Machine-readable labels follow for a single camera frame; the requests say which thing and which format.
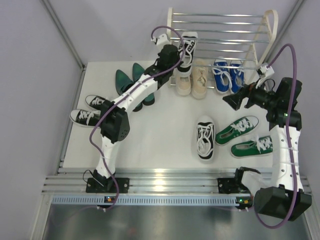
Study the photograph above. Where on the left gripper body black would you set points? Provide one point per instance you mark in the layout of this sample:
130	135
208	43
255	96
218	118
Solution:
170	71

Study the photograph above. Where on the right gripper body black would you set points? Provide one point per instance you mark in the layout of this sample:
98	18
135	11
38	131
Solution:
257	96

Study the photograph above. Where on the black white sneaker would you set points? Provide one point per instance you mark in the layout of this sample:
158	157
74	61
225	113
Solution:
205	138
189	44

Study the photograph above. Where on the beige lace sneaker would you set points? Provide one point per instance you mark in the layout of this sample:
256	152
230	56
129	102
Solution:
183	85
199	78

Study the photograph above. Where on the blue sneaker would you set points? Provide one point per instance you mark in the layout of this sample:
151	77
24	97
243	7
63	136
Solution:
222	77
237	74

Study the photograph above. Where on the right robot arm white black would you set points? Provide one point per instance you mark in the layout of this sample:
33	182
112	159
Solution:
283	197

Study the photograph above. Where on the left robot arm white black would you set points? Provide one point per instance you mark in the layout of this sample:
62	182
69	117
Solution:
114	115

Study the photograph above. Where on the dark green leather shoe right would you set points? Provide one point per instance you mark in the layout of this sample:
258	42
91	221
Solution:
137	72

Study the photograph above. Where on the dark green leather shoe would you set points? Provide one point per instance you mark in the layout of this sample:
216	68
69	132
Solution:
137	72
122	82

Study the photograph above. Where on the dark green leather shoe left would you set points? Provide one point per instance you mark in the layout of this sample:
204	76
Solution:
122	82

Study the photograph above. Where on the cream metal shoe shelf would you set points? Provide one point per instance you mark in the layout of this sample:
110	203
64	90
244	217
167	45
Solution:
244	38

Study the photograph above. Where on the green sneaker upper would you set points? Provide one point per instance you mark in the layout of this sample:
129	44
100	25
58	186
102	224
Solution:
239	127

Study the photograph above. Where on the green sneaker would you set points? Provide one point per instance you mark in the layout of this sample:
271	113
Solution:
239	127
257	146

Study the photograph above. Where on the green sneaker lower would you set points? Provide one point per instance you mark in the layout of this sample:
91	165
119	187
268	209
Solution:
257	146

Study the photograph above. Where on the black low sneaker upper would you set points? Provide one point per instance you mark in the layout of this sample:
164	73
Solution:
95	101

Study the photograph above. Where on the black low sneaker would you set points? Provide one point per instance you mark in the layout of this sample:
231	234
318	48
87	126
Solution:
85	118
95	101

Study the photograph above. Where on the black low sneaker lower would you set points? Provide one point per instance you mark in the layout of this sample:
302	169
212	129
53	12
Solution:
85	118

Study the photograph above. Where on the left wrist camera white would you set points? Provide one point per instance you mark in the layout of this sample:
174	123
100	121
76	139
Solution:
161	40

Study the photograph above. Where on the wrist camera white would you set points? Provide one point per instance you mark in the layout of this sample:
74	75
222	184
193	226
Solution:
161	40
265	71

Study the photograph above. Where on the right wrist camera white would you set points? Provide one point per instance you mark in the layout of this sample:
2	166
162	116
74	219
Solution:
265	71

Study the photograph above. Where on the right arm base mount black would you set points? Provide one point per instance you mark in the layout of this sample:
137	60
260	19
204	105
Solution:
231	185

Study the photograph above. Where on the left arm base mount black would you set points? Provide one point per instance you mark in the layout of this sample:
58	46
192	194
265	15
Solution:
108	186

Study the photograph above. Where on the perforated cable duct grey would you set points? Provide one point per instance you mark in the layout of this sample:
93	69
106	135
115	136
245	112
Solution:
152	200

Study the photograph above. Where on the aluminium rail base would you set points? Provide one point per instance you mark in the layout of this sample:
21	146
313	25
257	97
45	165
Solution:
143	181

